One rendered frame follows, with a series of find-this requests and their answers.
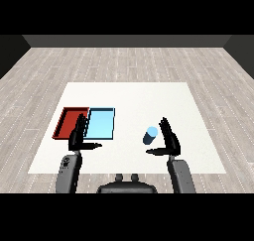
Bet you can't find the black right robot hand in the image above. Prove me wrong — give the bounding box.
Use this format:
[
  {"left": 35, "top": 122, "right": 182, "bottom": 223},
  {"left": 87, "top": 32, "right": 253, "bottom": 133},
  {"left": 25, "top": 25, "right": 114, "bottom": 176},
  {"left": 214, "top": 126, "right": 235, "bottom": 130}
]
[{"left": 145, "top": 116, "right": 182, "bottom": 157}]

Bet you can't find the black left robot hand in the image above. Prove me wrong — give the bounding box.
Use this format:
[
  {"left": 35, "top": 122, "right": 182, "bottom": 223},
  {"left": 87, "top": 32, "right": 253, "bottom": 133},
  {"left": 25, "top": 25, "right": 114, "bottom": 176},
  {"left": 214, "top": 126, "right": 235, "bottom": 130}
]
[{"left": 67, "top": 113, "right": 103, "bottom": 153}]

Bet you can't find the red shallow open box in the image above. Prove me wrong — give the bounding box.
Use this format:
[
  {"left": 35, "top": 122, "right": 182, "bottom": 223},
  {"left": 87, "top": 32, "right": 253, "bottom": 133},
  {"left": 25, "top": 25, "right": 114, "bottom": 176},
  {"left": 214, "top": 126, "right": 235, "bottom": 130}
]
[{"left": 52, "top": 106, "right": 91, "bottom": 141}]

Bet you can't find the small blue can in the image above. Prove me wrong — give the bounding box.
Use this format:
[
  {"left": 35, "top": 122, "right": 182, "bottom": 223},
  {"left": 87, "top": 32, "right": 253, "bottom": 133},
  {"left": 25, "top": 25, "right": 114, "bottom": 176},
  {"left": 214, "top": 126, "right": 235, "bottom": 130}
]
[{"left": 142, "top": 125, "right": 160, "bottom": 146}]

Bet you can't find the light blue shallow open box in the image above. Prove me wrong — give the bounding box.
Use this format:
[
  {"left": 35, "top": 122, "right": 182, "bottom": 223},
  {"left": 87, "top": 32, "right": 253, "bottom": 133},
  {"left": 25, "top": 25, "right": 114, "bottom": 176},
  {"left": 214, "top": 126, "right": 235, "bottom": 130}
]
[{"left": 82, "top": 107, "right": 116, "bottom": 141}]

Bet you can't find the dark grey robot body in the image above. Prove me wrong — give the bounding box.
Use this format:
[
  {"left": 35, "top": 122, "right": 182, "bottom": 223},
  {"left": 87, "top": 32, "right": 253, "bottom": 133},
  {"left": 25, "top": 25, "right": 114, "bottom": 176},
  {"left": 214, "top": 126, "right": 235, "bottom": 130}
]
[{"left": 96, "top": 174, "right": 159, "bottom": 194}]

